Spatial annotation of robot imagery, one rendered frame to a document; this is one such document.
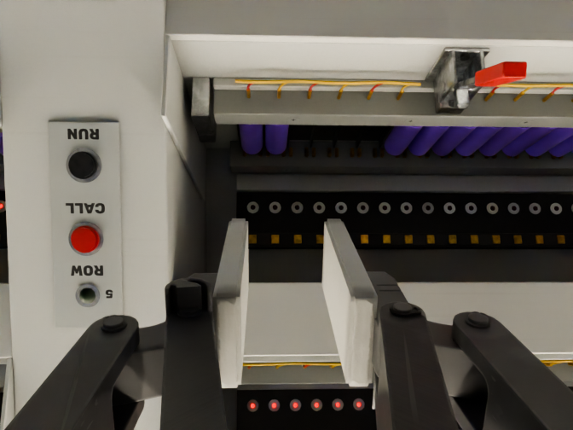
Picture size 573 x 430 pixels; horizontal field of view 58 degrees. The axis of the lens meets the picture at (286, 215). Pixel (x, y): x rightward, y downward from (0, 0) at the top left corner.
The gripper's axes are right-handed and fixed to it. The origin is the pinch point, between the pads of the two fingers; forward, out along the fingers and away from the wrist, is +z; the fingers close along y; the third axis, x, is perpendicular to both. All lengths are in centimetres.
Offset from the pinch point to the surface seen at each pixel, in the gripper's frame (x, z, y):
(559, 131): 2.4, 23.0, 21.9
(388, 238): -8.2, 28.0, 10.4
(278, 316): -7.9, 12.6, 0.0
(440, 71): 6.9, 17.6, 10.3
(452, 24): 9.6, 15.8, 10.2
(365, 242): -8.5, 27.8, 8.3
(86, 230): -2.1, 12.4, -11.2
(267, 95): 5.1, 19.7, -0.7
